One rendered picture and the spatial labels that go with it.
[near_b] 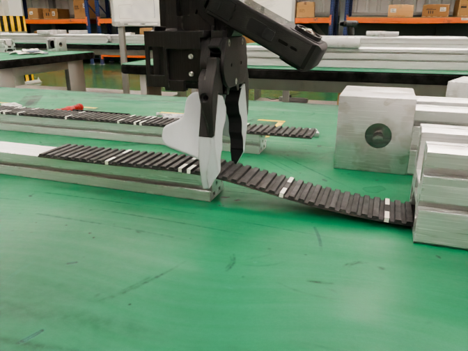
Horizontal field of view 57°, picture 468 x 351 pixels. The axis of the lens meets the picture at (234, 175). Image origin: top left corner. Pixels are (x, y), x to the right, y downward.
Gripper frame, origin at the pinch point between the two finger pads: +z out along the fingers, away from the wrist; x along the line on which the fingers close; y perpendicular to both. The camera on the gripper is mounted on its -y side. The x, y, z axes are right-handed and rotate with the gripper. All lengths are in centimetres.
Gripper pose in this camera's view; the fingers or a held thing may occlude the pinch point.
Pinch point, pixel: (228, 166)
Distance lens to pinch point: 46.3
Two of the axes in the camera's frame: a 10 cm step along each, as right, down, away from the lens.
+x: -3.2, 3.1, -8.9
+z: 0.0, 9.4, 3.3
